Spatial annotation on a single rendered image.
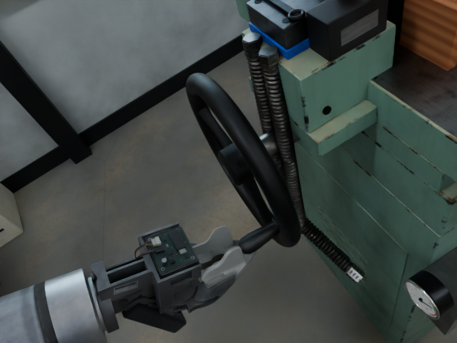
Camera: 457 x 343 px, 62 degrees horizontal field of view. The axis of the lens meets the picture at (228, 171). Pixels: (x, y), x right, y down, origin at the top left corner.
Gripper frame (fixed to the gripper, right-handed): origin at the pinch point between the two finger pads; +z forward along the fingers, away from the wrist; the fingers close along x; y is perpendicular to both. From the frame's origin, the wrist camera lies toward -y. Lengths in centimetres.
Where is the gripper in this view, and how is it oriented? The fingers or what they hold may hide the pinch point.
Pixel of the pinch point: (247, 252)
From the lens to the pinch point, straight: 54.6
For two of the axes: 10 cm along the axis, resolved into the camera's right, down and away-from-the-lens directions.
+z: 8.9, -2.7, 3.7
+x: -4.6, -6.2, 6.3
